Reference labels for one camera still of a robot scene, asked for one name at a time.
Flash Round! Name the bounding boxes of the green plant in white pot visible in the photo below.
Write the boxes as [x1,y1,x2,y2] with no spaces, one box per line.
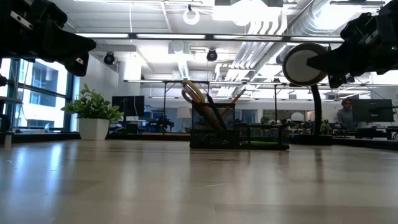
[61,83,124,141]

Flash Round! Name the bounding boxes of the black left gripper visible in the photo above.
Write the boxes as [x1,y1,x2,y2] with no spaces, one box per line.
[0,0,97,77]

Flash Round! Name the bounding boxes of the round desk lamp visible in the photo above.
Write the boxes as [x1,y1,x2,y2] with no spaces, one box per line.
[282,42,333,146]

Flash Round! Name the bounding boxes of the white ceiling ring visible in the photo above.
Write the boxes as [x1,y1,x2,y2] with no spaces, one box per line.
[182,6,201,26]

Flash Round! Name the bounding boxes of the black mesh desk organizer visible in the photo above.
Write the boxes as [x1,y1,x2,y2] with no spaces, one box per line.
[189,102,290,151]

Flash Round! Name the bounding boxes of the yellow-handled scissors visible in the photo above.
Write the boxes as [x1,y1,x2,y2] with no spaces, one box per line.
[181,79,224,130]

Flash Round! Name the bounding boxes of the white globe lamp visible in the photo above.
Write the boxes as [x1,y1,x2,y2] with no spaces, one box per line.
[290,111,305,123]

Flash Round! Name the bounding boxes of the orange pencil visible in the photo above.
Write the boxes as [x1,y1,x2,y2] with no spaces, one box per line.
[220,88,247,118]

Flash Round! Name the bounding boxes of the silver ventilation duct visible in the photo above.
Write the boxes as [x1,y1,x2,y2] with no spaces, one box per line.
[276,0,373,65]

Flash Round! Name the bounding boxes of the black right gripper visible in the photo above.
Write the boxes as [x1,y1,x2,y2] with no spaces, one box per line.
[306,0,398,90]

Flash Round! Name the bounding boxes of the white shade table lamp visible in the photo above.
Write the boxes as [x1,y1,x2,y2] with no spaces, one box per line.
[176,106,192,133]

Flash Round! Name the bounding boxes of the long ceiling light bar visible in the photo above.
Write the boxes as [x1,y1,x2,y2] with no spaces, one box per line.
[74,32,346,44]

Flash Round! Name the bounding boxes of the green sticky note pad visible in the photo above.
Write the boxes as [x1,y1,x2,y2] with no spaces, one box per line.
[241,141,280,147]

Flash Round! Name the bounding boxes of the person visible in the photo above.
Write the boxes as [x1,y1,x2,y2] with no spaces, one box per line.
[336,98,357,130]

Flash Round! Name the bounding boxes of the black pen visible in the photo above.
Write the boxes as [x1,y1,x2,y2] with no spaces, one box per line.
[205,93,228,130]

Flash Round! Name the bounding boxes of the black computer monitor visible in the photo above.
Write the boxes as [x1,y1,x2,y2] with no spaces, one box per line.
[351,98,395,123]
[111,95,146,118]

